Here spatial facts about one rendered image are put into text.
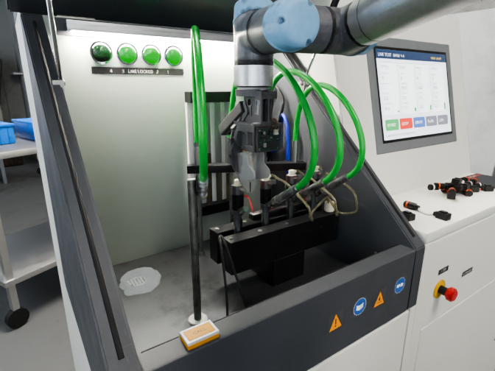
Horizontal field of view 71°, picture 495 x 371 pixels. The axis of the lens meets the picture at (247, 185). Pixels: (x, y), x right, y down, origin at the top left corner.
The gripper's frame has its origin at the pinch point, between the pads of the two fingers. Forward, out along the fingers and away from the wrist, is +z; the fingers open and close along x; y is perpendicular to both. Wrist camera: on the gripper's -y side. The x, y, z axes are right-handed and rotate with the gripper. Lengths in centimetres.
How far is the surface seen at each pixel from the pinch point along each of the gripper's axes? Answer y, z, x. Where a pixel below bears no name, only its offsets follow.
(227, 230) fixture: -5.2, 12.0, -2.0
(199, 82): 8.3, -21.1, -14.7
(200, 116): 10.4, -16.1, -15.7
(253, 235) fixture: 0.7, 11.9, 1.3
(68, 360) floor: -106, 110, -36
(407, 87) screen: -7, -20, 67
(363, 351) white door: 22.0, 34.8, 15.6
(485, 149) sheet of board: -35, 18, 204
